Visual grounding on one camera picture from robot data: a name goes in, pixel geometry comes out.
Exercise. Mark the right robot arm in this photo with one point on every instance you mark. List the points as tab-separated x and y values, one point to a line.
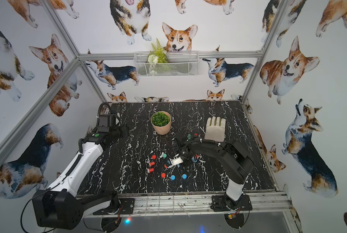
234	158

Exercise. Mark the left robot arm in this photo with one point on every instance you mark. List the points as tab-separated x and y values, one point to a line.
57	207

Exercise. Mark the beige plant pot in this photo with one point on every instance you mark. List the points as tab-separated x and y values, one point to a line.
165	129

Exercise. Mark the green succulent plant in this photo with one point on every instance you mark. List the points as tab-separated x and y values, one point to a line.
160	119

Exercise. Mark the green fern with flower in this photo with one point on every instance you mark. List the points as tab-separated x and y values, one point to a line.
157	55

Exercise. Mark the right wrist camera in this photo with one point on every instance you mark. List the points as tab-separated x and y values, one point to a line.
175	161

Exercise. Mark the white wire wall basket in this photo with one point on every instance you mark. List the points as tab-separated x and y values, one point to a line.
175	64

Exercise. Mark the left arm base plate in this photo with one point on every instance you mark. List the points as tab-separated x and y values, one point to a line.
124	206

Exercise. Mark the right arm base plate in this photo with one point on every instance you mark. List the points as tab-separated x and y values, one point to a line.
224	203

